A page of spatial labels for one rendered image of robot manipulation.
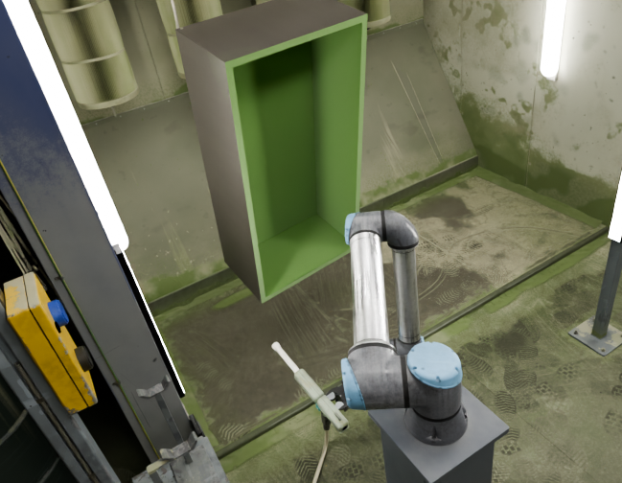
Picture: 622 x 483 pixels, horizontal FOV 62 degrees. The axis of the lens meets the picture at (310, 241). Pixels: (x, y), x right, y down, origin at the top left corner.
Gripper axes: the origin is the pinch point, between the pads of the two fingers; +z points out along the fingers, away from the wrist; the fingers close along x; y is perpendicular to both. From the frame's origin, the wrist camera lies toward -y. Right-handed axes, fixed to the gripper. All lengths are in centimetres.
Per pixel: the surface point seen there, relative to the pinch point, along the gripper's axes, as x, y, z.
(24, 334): -6, -124, 71
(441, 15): 164, -44, -243
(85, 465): -12, -86, 75
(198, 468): -13, -53, 55
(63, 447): -10, -94, 77
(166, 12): 190, -87, -48
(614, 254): -35, -29, -137
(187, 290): 131, 49, 0
